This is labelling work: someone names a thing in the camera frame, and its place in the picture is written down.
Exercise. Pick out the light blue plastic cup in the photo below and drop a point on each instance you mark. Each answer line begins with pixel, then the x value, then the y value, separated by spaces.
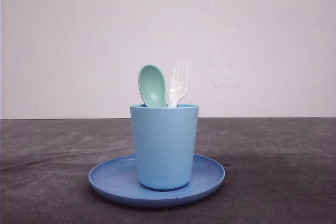
pixel 164 140

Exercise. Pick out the white plastic fork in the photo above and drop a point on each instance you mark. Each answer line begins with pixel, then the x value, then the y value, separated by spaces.
pixel 178 85

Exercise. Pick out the mint green plastic spoon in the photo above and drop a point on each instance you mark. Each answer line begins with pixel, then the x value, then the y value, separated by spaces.
pixel 152 86

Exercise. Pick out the blue plastic plate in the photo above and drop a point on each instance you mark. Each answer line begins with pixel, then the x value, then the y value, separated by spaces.
pixel 117 181

